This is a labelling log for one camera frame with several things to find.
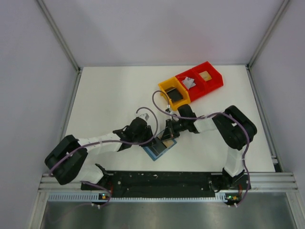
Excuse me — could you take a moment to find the blue leather card holder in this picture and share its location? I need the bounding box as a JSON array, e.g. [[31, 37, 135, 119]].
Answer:
[[143, 130, 177, 161]]

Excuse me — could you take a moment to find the silver credit card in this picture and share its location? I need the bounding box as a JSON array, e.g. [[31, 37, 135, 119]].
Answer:
[[181, 75, 195, 87]]

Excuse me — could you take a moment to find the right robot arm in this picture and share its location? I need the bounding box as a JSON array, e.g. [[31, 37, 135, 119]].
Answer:
[[161, 104, 257, 191]]

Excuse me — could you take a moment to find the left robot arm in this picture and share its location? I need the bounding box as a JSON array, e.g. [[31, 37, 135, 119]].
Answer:
[[44, 117, 156, 185]]

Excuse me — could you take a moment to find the gold card in holder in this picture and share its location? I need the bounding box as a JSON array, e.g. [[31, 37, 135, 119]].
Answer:
[[163, 139, 176, 148]]

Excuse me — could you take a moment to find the black card in yellow bin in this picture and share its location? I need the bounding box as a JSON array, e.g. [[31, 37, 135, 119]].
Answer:
[[165, 87, 183, 103]]

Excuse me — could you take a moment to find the silver card in red bin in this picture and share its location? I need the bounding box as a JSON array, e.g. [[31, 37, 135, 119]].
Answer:
[[183, 80, 197, 90]]

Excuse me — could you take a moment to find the gold card in red bin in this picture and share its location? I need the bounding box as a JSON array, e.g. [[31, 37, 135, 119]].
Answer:
[[199, 71, 212, 82]]

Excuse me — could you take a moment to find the yellow plastic bin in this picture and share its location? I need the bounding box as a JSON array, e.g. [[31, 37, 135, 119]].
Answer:
[[158, 77, 191, 111]]

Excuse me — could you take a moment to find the middle red plastic bin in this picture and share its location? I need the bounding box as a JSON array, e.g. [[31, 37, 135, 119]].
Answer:
[[175, 69, 206, 102]]

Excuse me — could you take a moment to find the red plastic bin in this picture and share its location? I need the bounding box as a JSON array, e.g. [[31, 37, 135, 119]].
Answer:
[[175, 69, 206, 102], [192, 62, 224, 93]]

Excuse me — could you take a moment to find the far red plastic bin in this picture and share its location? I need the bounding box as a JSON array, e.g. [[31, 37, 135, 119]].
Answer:
[[192, 62, 224, 93]]

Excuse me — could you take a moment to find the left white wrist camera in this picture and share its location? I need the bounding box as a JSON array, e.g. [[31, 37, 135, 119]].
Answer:
[[138, 113, 149, 121]]

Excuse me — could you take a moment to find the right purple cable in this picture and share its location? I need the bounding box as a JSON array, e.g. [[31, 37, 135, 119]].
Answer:
[[152, 90, 252, 208]]

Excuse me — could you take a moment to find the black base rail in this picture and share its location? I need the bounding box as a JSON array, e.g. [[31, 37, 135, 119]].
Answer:
[[95, 170, 253, 200]]

